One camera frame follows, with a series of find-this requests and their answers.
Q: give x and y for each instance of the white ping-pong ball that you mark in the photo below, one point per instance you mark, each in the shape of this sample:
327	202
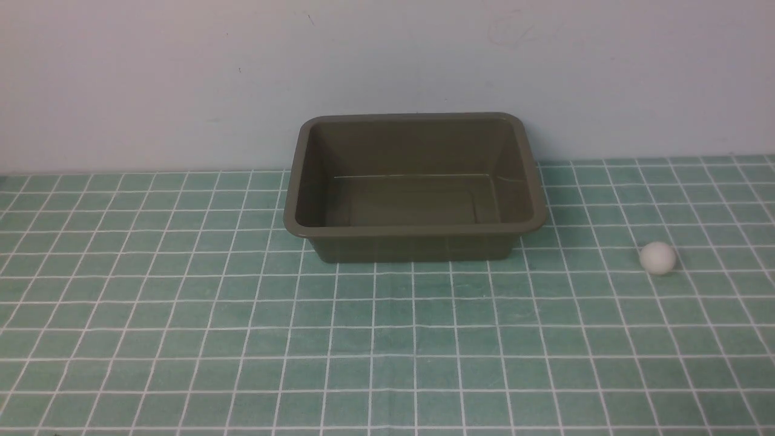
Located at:
658	258

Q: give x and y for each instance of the olive green plastic bin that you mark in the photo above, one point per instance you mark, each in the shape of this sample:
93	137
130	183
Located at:
421	187

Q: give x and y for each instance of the green checkered table mat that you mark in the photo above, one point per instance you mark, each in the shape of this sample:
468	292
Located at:
175	303

